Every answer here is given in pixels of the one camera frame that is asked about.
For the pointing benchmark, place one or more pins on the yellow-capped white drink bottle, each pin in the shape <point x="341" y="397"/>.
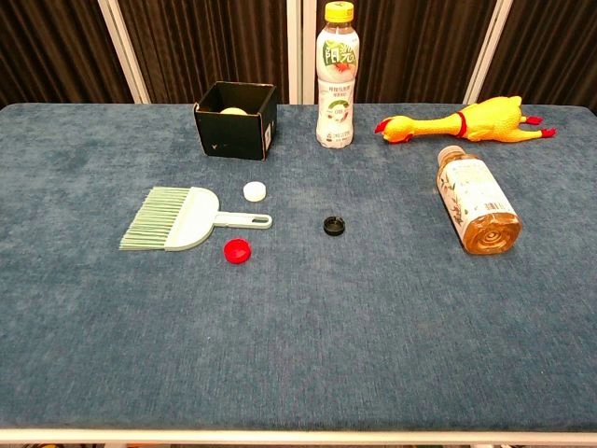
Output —
<point x="335" y="93"/>

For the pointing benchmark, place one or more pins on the light green small broom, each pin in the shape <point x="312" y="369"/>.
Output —
<point x="196" y="219"/>

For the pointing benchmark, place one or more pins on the black bottle cap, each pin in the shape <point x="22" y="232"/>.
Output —
<point x="334" y="226"/>

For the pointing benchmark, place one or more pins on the white bottle cap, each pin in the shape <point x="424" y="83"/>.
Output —
<point x="255" y="191"/>

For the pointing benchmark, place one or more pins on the black cardboard box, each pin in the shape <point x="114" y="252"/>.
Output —
<point x="233" y="133"/>

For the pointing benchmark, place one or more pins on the yellow rubber chicken toy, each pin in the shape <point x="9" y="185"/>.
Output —
<point x="485" y="122"/>

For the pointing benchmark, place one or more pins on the amber tea bottle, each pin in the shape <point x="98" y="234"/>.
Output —
<point x="476" y="200"/>

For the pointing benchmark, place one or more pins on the red bottle cap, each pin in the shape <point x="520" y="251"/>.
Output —
<point x="237" y="250"/>

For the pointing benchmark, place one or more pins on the dark brown curtain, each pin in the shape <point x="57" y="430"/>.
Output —
<point x="210" y="42"/>

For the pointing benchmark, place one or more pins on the blue table cloth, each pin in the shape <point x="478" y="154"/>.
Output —
<point x="298" y="303"/>

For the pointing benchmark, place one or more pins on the white frame post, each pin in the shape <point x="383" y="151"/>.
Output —
<point x="125" y="51"/>
<point x="487" y="51"/>
<point x="295" y="51"/>

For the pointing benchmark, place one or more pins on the pale yellow ball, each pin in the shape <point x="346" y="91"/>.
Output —
<point x="233" y="111"/>

